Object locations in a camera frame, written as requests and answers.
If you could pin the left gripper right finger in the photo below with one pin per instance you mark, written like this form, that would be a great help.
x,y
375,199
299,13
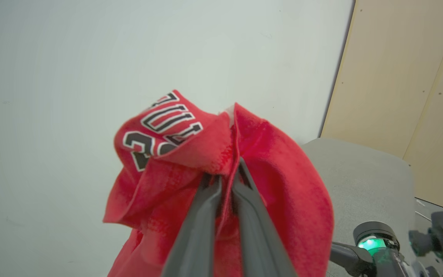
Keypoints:
x,y
258,234

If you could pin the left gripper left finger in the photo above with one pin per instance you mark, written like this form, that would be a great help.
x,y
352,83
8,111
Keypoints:
x,y
196,234

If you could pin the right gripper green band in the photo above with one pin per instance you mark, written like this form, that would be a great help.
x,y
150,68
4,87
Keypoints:
x,y
379,240

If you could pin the red basketball jersey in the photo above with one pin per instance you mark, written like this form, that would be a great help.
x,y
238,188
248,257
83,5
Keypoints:
x,y
283,184

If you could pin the beige wooden panel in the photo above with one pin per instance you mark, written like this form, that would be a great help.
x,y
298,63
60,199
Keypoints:
x,y
398,84

